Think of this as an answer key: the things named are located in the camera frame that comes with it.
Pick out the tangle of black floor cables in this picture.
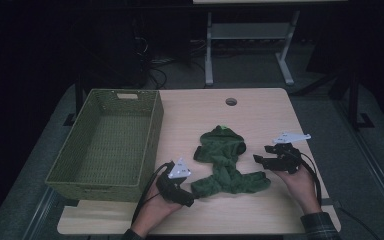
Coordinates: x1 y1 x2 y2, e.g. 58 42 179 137
131 34 208 90

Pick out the person's left hand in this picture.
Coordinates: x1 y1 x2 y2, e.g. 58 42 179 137
130 182 184 238

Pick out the black floor cable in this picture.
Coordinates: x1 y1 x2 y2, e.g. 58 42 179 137
337 206 381 240

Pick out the green woven basket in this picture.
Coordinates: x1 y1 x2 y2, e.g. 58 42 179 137
44 88 165 203

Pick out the green plush pet hoodie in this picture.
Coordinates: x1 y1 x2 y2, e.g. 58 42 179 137
190 124 272 199

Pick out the person's right hand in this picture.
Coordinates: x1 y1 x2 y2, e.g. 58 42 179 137
272 164 322 215

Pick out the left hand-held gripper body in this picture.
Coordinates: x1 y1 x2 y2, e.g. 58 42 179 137
155 157 192 203

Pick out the grey table edge bracket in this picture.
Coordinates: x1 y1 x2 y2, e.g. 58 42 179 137
322 197 342 209

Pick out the black stand leg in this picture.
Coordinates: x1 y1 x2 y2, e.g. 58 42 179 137
62 71 85 128
344 69 376 132

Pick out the right hand-held gripper black cable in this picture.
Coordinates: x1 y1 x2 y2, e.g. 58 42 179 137
292 150 323 207

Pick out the grey metal stand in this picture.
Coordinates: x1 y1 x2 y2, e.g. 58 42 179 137
203 9 301 88

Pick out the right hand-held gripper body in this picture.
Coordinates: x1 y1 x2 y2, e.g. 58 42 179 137
264 131 312 175

